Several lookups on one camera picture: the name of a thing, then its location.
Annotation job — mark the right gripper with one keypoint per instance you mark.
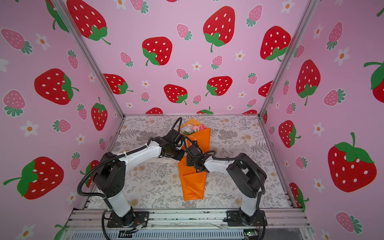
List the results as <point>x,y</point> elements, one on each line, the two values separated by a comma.
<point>188,162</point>

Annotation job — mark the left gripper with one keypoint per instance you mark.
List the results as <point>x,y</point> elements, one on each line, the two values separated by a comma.
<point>181,155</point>

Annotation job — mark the orange wrapping paper sheet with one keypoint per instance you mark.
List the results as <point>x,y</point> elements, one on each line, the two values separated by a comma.
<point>193,182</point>

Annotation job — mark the pink fake rose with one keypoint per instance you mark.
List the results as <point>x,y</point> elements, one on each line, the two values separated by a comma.
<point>198,128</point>

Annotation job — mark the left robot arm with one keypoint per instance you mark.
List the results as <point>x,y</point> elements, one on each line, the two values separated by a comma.
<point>107,179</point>

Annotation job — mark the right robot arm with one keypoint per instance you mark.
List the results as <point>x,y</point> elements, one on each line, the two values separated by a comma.
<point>248,177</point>

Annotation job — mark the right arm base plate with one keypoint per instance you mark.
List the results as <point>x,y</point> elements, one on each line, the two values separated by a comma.
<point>239,219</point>

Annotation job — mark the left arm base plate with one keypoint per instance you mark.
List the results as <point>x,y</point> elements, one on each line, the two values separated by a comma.
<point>130,220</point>

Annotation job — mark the aluminium front rail frame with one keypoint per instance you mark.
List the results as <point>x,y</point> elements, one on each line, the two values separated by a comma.
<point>189,224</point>

